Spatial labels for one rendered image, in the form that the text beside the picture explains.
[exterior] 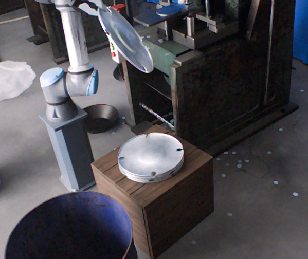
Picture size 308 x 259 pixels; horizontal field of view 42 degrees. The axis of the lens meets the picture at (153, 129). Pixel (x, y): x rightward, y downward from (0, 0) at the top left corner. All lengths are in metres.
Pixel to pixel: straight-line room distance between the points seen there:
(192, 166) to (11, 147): 1.36
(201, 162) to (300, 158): 0.76
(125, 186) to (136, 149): 0.20
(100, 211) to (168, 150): 0.43
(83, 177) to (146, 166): 0.56
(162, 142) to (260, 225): 0.61
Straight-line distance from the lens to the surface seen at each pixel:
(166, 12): 2.10
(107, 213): 1.55
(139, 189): 1.66
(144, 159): 1.73
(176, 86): 1.95
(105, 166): 1.80
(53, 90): 1.89
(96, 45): 3.73
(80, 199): 1.55
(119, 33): 1.43
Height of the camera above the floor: 1.51
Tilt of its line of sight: 36 degrees down
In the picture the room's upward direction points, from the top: 7 degrees counter-clockwise
